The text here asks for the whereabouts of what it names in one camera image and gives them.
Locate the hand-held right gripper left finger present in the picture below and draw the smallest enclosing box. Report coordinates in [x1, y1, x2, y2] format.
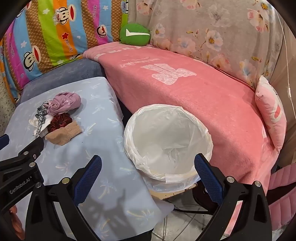
[25, 155, 102, 241]

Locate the person's left hand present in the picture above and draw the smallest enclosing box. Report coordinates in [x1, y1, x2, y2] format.
[9, 206, 26, 240]

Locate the white cloth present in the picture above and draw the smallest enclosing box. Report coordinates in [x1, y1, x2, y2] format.
[29, 115, 55, 136]

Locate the leopard print fabric strap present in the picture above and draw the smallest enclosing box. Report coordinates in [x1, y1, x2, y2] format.
[34, 104, 53, 139]

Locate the green round cushion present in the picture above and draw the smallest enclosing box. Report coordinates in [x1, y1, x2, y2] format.
[119, 22, 151, 46]

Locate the pink pillow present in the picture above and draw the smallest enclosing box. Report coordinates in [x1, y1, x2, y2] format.
[255, 75, 287, 153]

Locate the pink chair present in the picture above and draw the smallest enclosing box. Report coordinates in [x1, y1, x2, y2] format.
[266, 166, 296, 230]

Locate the grey floral sheet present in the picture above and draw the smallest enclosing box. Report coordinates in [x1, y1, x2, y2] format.
[128, 0, 284, 93]

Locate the dark red scrunchie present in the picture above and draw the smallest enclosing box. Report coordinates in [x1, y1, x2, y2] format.
[47, 113, 73, 133]

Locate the black floor cable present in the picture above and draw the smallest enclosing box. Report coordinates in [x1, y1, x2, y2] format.
[162, 202, 215, 239]

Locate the pink blanket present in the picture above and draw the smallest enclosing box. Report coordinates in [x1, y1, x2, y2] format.
[83, 42, 280, 230]

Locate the striped cartoon blanket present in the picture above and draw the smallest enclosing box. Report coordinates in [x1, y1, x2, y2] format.
[0, 0, 130, 102]

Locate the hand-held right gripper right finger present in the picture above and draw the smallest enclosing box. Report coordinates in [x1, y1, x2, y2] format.
[194, 153, 273, 241]

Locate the white lined trash bin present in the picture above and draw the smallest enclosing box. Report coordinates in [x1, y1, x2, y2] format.
[124, 104, 213, 200]

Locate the beige sock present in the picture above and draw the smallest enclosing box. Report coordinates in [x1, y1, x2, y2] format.
[45, 122, 83, 146]

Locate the light blue table cloth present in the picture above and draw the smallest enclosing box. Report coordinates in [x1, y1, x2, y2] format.
[0, 76, 174, 241]

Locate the blue grey ottoman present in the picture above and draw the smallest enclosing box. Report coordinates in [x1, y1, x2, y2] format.
[17, 58, 109, 105]

